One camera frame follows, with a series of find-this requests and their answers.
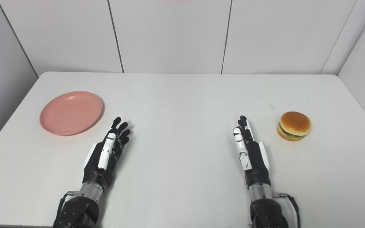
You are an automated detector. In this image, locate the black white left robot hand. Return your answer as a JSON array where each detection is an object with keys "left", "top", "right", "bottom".
[{"left": 83, "top": 117, "right": 131, "bottom": 188}]

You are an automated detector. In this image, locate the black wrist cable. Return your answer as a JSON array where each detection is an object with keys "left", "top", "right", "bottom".
[
  {"left": 272, "top": 192, "right": 301, "bottom": 228},
  {"left": 56, "top": 191, "right": 80, "bottom": 219}
]

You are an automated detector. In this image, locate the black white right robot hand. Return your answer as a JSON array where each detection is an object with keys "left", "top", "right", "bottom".
[{"left": 233, "top": 115, "right": 272, "bottom": 190}]

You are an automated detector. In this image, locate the toy hamburger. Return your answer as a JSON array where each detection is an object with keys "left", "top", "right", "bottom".
[{"left": 277, "top": 111, "right": 311, "bottom": 142}]

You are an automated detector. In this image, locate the pink round plate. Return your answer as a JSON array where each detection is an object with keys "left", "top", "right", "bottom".
[{"left": 39, "top": 91, "right": 103, "bottom": 136}]

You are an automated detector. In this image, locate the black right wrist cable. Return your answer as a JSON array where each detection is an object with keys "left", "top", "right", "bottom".
[{"left": 272, "top": 192, "right": 301, "bottom": 228}]

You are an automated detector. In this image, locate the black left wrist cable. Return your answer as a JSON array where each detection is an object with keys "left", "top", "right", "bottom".
[{"left": 56, "top": 191, "right": 80, "bottom": 219}]

